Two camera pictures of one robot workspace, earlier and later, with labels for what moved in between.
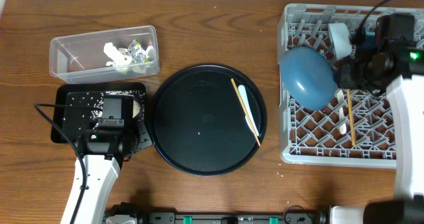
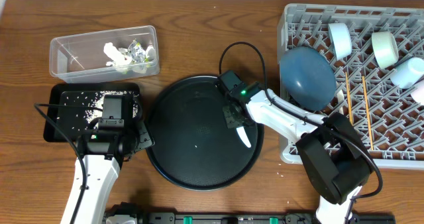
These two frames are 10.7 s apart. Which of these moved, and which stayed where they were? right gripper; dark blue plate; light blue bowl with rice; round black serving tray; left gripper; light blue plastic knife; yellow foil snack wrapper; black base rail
Moved: right gripper; light blue plastic knife; round black serving tray
Stayed: black base rail; left gripper; yellow foil snack wrapper; dark blue plate; light blue bowl with rice
